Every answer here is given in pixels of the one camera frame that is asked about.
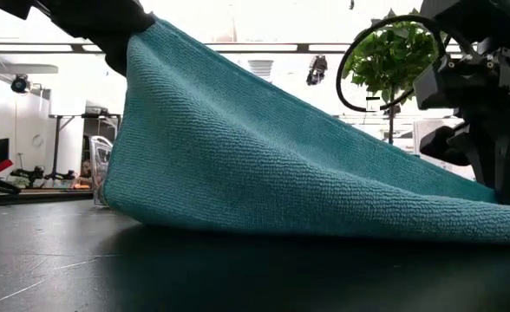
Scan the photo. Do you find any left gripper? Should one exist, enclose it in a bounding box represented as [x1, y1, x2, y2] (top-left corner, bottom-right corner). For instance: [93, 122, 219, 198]
[42, 0, 156, 77]

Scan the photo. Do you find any clear plastic bin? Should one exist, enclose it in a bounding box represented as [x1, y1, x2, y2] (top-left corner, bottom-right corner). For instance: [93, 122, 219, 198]
[88, 135, 114, 207]

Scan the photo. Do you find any light blue microfiber towel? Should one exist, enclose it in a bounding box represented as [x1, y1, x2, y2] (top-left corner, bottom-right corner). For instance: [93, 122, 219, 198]
[102, 17, 510, 244]

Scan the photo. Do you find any black ceiling spotlight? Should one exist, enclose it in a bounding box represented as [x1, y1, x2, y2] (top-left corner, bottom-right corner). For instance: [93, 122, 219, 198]
[10, 74, 31, 94]
[305, 55, 329, 87]

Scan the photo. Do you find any person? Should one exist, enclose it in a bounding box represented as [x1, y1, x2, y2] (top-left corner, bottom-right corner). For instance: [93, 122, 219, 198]
[79, 159, 93, 188]

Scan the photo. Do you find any green leafy plant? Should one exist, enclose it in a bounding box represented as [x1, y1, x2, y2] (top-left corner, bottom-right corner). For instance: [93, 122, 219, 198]
[349, 8, 439, 145]

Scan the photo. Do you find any black background rig frame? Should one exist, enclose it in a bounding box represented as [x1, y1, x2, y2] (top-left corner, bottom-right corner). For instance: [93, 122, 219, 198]
[49, 113, 122, 179]

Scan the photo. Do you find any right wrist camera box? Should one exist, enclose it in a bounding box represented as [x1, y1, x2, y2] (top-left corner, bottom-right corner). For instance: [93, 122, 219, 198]
[413, 54, 500, 110]

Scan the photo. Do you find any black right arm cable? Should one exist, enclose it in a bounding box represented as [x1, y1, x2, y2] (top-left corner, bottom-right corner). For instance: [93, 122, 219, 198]
[336, 15, 448, 114]

